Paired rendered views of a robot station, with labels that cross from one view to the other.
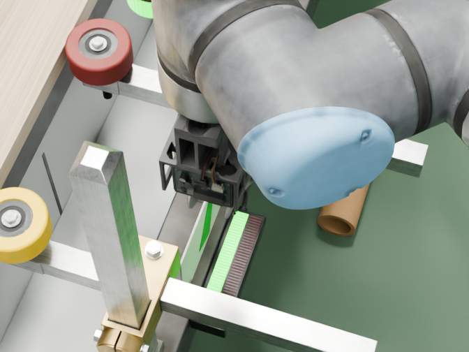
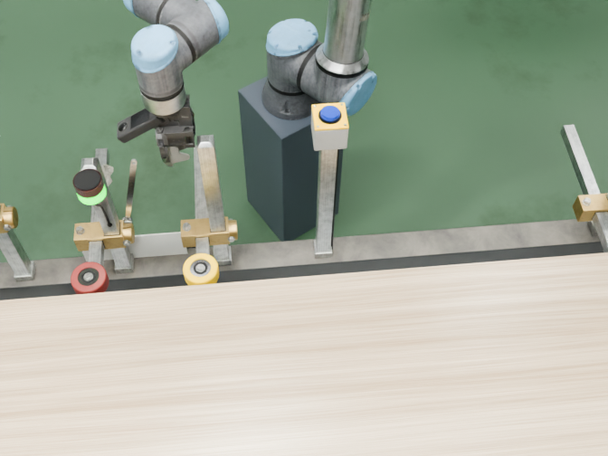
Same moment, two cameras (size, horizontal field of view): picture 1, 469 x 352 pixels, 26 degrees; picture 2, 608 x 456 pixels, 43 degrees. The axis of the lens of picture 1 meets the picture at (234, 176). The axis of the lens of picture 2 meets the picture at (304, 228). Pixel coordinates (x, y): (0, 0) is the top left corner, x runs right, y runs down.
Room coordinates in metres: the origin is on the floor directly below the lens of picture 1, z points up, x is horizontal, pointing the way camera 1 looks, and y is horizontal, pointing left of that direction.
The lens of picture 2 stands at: (0.68, 1.15, 2.41)
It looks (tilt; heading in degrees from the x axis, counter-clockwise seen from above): 56 degrees down; 245
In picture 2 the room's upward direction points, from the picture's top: 1 degrees clockwise
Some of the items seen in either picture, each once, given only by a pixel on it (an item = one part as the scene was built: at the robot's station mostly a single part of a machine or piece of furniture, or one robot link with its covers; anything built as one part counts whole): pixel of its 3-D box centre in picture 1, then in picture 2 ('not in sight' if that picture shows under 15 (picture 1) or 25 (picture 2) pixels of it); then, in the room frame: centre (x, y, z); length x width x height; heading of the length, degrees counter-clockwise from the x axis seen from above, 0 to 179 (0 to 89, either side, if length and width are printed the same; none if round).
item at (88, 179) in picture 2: not in sight; (98, 209); (0.68, 0.08, 1.02); 0.06 x 0.06 x 0.22; 72
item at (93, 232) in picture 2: not in sight; (104, 236); (0.69, 0.03, 0.85); 0.13 x 0.06 x 0.05; 162
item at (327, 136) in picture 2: not in sight; (329, 128); (0.18, 0.20, 1.18); 0.07 x 0.07 x 0.08; 72
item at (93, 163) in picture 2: not in sight; (110, 225); (0.67, 0.04, 0.89); 0.03 x 0.03 x 0.48; 72
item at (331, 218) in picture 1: (354, 165); not in sight; (1.10, -0.25, 0.04); 0.30 x 0.08 x 0.08; 162
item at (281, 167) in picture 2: not in sight; (292, 156); (0.00, -0.42, 0.30); 0.25 x 0.25 x 0.60; 11
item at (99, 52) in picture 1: (102, 69); (93, 288); (0.75, 0.16, 0.85); 0.08 x 0.08 x 0.11
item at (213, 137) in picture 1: (213, 129); (172, 120); (0.47, 0.02, 1.15); 0.09 x 0.08 x 0.12; 162
